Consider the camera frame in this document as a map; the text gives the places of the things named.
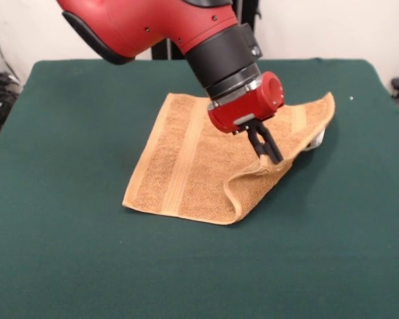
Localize tan terry towel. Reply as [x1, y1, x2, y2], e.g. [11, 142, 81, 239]
[122, 91, 336, 226]

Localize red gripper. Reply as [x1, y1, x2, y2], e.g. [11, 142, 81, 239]
[207, 70, 285, 165]

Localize dark green table cloth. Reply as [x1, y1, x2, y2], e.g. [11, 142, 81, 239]
[0, 58, 399, 319]

